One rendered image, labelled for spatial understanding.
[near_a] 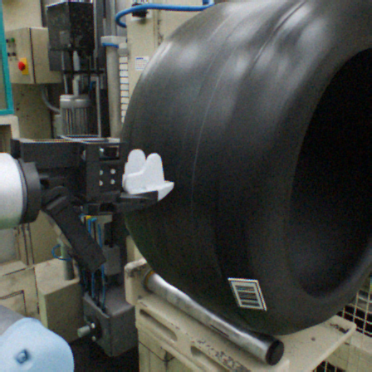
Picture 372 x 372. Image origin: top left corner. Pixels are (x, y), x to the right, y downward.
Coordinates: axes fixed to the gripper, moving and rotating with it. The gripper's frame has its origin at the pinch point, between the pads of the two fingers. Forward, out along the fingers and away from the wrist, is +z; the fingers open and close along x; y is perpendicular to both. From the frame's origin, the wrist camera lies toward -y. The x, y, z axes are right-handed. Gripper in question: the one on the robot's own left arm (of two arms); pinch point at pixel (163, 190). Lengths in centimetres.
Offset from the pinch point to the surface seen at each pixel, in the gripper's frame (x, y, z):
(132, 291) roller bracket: 25.5, -30.4, 14.5
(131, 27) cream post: 38, 27, 20
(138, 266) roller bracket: 25.5, -24.9, 15.8
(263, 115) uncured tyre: -10.6, 11.1, 5.8
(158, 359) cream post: 31, -57, 28
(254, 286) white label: -12.1, -11.0, 6.2
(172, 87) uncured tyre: 4.2, 13.7, 3.8
